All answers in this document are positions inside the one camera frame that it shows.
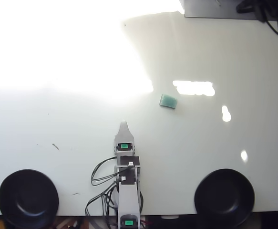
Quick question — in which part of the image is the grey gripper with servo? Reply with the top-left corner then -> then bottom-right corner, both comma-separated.
113,120 -> 137,156

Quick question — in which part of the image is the blue foam cube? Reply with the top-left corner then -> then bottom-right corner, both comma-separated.
159,93 -> 178,110

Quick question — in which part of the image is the black power cable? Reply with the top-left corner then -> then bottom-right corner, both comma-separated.
264,19 -> 278,36

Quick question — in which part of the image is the black looped servo cable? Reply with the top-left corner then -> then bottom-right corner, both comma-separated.
90,156 -> 121,187

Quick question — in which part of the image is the black round bowl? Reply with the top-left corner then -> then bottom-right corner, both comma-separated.
194,168 -> 256,229
0,168 -> 60,229

